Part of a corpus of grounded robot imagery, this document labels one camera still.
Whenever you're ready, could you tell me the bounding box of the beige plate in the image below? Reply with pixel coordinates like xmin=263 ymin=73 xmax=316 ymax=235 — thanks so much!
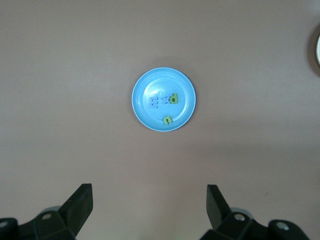
xmin=313 ymin=33 xmax=320 ymax=68

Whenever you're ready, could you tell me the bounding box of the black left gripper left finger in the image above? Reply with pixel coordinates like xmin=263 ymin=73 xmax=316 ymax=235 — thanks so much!
xmin=0 ymin=183 xmax=94 ymax=240

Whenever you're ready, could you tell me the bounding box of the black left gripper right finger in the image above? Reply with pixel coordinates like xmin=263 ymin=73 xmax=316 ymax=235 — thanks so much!
xmin=201 ymin=184 xmax=311 ymax=240

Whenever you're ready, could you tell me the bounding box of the green letter p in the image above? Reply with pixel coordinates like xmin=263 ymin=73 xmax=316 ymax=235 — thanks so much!
xmin=168 ymin=92 xmax=181 ymax=105

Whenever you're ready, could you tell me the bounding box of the brown table cover sheet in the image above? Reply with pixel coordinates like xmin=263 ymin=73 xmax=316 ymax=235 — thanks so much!
xmin=0 ymin=0 xmax=320 ymax=240

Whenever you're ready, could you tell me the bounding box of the blue plate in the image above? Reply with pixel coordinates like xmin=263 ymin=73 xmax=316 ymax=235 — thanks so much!
xmin=131 ymin=67 xmax=197 ymax=133

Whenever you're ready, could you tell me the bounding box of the blue letter m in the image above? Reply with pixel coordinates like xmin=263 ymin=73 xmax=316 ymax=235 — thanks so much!
xmin=148 ymin=95 xmax=160 ymax=110

